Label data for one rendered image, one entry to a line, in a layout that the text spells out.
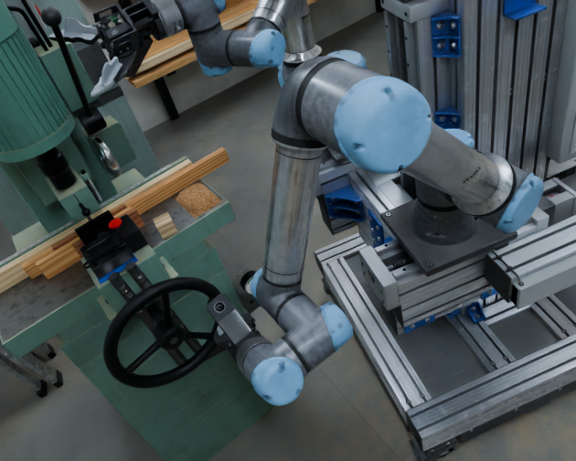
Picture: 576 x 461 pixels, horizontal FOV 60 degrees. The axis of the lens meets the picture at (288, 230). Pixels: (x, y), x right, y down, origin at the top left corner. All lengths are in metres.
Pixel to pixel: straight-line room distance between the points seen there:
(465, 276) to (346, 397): 0.79
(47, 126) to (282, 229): 0.56
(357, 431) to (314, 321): 1.01
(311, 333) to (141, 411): 0.83
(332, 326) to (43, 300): 0.72
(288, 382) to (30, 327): 0.65
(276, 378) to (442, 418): 0.86
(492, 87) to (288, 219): 0.63
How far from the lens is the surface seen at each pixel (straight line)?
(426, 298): 1.26
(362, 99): 0.63
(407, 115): 0.66
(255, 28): 1.12
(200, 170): 1.40
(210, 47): 1.17
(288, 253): 0.87
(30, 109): 1.14
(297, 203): 0.82
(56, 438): 2.29
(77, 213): 1.28
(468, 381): 1.67
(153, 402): 1.57
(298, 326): 0.87
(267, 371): 0.82
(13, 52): 1.12
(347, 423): 1.86
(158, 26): 1.12
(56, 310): 1.26
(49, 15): 1.09
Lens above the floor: 1.66
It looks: 41 degrees down
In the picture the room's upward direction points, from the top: 18 degrees counter-clockwise
